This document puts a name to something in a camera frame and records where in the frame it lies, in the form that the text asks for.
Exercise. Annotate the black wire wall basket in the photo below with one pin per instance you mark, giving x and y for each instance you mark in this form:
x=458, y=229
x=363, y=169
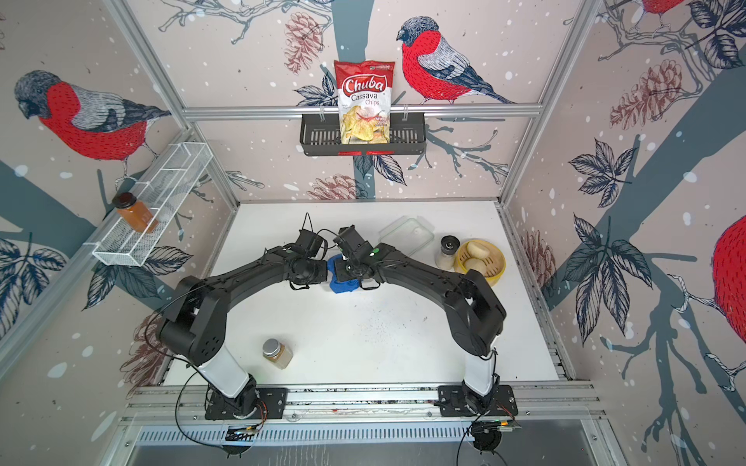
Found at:
x=401, y=134

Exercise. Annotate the clear acrylic wall shelf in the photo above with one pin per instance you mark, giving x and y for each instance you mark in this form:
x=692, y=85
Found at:
x=163, y=195

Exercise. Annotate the small jar silver lid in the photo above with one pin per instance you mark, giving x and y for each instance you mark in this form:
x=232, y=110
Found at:
x=277, y=353

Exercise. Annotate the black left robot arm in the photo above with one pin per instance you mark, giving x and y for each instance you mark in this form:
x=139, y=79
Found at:
x=194, y=325

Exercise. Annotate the translucent plastic lunch box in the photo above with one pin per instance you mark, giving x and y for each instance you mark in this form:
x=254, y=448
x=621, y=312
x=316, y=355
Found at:
x=364, y=284

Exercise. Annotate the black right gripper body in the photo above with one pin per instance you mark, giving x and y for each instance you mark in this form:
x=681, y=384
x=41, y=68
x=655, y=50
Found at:
x=348, y=272

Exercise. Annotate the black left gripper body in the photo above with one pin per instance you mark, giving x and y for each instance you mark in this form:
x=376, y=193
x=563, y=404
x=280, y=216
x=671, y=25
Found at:
x=316, y=273

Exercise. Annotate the orange sauce bottle black cap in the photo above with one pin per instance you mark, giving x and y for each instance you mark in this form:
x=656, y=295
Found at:
x=136, y=214

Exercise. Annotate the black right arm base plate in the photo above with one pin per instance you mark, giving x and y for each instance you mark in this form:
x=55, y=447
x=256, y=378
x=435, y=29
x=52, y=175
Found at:
x=461, y=401

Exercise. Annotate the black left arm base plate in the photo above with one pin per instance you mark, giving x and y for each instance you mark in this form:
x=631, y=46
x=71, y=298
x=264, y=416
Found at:
x=254, y=403

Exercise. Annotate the salt grinder black top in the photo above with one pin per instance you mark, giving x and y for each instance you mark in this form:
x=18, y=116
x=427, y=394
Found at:
x=445, y=259

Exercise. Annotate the aluminium front rail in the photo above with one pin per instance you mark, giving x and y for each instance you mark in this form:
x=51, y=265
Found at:
x=367, y=402

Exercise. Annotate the yellow bowl with dumplings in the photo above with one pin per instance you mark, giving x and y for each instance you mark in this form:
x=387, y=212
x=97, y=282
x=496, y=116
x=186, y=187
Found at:
x=482, y=257

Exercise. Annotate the blue microfibre cloth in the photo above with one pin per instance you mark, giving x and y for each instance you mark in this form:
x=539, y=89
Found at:
x=339, y=281

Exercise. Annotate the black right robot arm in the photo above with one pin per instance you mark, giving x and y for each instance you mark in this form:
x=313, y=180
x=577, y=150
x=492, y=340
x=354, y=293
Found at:
x=474, y=314

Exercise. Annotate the translucent lunch box lid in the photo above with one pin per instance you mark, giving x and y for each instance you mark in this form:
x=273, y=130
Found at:
x=408, y=234

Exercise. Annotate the red cassava chips bag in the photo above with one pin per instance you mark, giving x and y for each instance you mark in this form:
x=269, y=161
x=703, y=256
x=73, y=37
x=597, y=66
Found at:
x=364, y=96

